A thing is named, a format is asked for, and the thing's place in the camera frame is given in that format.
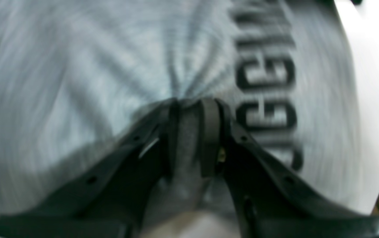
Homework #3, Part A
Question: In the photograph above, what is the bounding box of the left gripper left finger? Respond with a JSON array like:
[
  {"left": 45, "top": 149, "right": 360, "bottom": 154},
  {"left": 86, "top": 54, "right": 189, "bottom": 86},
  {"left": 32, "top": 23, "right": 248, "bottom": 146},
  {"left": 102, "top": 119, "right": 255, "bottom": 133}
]
[{"left": 0, "top": 99, "right": 179, "bottom": 238}]

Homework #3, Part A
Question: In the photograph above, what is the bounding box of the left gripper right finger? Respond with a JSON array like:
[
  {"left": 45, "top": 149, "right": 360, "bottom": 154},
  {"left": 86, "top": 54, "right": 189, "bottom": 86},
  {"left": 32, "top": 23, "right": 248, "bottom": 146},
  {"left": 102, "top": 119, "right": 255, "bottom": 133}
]
[{"left": 199, "top": 99, "right": 379, "bottom": 238}]

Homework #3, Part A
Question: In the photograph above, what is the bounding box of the grey t-shirt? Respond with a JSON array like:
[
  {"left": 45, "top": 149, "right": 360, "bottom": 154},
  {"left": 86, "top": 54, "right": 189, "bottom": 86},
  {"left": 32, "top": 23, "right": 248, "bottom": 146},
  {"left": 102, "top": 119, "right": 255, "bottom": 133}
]
[{"left": 0, "top": 0, "right": 362, "bottom": 222}]

